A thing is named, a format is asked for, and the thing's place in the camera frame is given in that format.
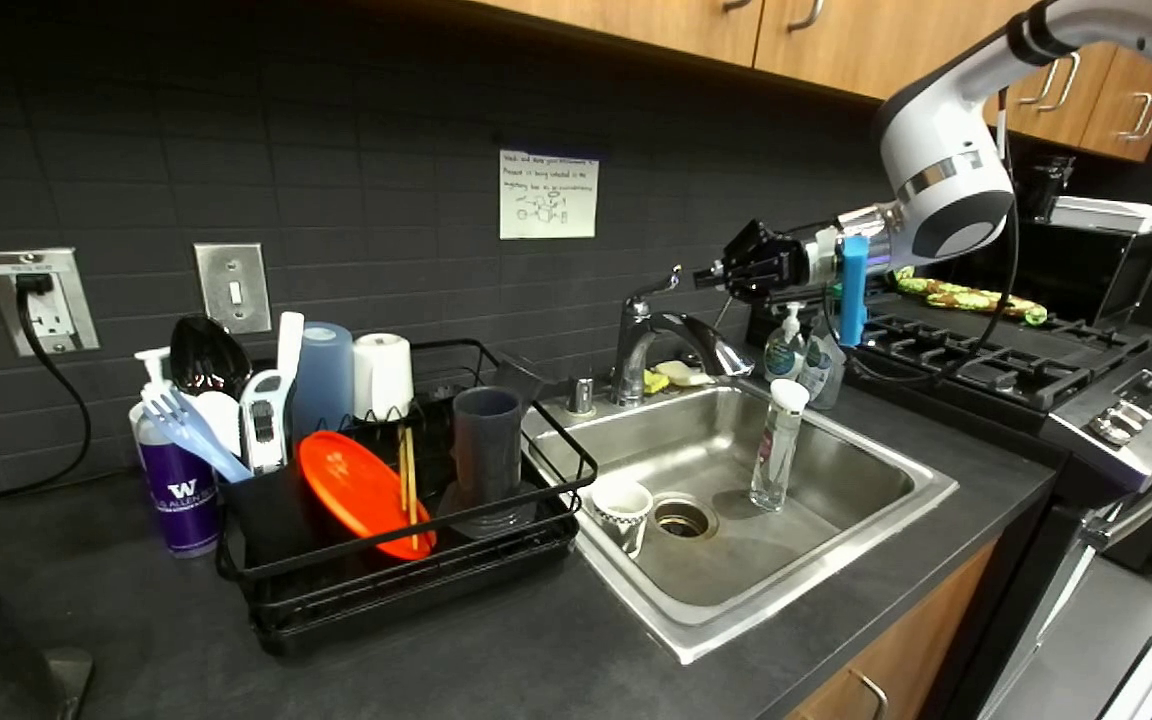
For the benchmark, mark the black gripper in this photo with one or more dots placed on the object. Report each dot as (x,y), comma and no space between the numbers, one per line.
(758,260)

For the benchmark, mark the chrome tap faucet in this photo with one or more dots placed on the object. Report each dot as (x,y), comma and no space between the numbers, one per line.
(647,329)

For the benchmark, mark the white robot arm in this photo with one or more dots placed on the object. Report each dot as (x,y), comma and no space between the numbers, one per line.
(943,159)

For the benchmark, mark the soap bottle green cap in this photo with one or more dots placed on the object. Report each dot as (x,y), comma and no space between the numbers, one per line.
(800,351)

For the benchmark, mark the yellow sponge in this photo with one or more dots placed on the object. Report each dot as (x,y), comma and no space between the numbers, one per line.
(672,378)

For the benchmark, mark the green patterned oven mitt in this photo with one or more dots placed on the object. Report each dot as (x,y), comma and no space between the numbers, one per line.
(964,299)

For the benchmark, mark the clear plastic bottle in sink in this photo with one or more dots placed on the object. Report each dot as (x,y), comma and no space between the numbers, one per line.
(778,448)

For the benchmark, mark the white cup in sink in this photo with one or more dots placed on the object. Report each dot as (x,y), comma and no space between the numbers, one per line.
(622,512)

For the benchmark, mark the stainless steel sink basin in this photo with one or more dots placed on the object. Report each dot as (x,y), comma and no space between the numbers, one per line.
(718,565)

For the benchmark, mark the dark grey cup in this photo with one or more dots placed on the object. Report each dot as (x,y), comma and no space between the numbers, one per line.
(485,442)

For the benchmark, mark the black dish rack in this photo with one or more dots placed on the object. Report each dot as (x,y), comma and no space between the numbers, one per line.
(303,573)

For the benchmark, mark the stainless gas stove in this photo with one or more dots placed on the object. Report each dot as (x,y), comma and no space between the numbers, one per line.
(1079,392)

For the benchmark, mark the white cup in rack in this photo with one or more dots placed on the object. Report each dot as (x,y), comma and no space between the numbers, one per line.
(382,378)

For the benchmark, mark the upper wooden cabinets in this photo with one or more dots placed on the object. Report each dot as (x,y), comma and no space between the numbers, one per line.
(1093,100)

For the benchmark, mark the wooden cabinets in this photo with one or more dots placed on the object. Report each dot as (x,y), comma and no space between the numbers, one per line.
(899,671)
(1093,100)

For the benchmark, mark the lower wooden cabinets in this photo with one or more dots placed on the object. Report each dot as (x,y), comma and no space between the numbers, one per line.
(899,671)

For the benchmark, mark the blue translucent cup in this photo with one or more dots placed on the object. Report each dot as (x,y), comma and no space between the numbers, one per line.
(324,381)

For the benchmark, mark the orange plate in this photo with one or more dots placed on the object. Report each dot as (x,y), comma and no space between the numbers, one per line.
(360,492)

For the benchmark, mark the white thermometer gun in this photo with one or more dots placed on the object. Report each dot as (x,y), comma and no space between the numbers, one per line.
(264,396)

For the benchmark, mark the blue plastic utensil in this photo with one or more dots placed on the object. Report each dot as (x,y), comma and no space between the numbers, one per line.
(202,426)

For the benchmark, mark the purple water bottle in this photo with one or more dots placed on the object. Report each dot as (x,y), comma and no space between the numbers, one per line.
(183,490)

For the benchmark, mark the white power outlet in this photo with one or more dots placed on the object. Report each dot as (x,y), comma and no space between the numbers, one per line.
(56,313)

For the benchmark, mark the white paper note on wall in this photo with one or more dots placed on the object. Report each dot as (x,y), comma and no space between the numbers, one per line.
(546,197)

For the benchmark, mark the light switch plate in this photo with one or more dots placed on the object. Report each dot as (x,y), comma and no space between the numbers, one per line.
(233,286)

